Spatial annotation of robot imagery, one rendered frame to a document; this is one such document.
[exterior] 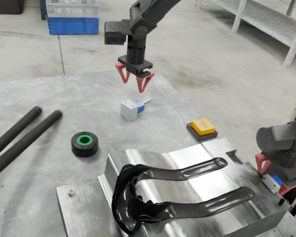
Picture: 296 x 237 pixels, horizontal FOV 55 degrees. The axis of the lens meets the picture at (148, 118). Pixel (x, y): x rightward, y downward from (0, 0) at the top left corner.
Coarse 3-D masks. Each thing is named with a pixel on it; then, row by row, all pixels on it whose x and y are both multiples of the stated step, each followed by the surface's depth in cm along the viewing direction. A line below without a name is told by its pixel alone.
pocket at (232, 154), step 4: (228, 152) 81; (232, 152) 82; (236, 152) 83; (228, 156) 83; (232, 156) 84; (236, 156) 82; (232, 160) 82; (236, 160) 82; (240, 160) 81; (236, 164) 81; (240, 164) 81
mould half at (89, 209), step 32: (128, 160) 67; (160, 160) 74; (192, 160) 77; (64, 192) 67; (96, 192) 68; (160, 192) 62; (192, 192) 68; (224, 192) 70; (256, 192) 70; (64, 224) 63; (96, 224) 62; (160, 224) 55; (192, 224) 58; (224, 224) 63; (256, 224) 65
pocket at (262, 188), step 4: (252, 180) 73; (256, 180) 74; (260, 180) 75; (256, 184) 76; (260, 184) 75; (264, 184) 75; (260, 188) 75; (264, 188) 74; (268, 188) 74; (264, 192) 74; (268, 192) 73; (272, 192) 73; (264, 196) 73
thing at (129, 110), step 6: (126, 102) 101; (132, 102) 101; (138, 102) 104; (144, 102) 106; (126, 108) 99; (132, 108) 98; (138, 108) 101; (120, 114) 103; (126, 114) 100; (132, 114) 100
